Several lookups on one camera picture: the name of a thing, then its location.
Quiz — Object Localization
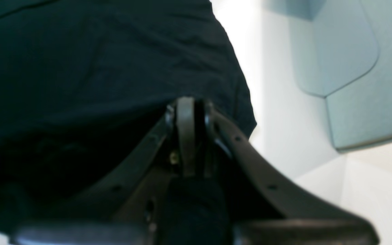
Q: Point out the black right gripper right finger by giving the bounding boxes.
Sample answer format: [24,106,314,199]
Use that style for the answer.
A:
[203,100,380,245]

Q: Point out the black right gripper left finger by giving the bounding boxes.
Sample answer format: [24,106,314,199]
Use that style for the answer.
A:
[11,97,196,245]

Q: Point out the black T-shirt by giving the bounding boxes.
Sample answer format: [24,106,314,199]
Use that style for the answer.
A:
[0,0,257,233]

